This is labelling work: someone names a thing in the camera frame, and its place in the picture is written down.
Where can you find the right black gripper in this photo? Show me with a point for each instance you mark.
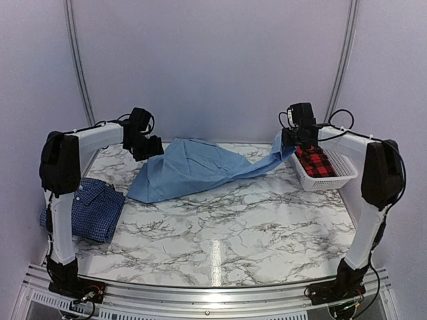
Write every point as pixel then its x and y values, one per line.
pixel 287 139

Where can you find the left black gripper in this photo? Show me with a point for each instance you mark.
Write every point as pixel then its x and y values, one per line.
pixel 155 148

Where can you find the light blue long sleeve shirt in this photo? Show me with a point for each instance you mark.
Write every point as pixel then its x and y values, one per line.
pixel 191 166

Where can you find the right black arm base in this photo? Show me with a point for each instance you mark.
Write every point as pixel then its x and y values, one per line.
pixel 348 283

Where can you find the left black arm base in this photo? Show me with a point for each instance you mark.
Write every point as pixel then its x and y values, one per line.
pixel 66 281

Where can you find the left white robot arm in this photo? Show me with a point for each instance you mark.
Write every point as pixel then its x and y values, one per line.
pixel 64 158

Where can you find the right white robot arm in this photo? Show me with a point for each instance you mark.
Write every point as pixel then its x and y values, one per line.
pixel 383 173

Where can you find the red black plaid shirt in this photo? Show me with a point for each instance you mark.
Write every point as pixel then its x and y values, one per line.
pixel 315 162

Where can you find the white plastic basket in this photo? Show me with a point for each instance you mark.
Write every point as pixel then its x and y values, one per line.
pixel 345 171

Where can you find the folded blue checked shirt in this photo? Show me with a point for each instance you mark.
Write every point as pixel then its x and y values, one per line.
pixel 96 210

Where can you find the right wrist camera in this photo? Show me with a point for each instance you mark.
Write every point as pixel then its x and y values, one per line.
pixel 292 122

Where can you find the right aluminium frame post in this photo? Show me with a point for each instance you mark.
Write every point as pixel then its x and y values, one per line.
pixel 345 55

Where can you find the aluminium frame post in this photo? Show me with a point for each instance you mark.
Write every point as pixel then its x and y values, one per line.
pixel 77 61
pixel 345 55

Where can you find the left aluminium frame post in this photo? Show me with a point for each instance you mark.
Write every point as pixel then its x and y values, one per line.
pixel 77 61

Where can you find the front aluminium rail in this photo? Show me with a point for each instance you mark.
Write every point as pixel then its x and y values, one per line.
pixel 136 301

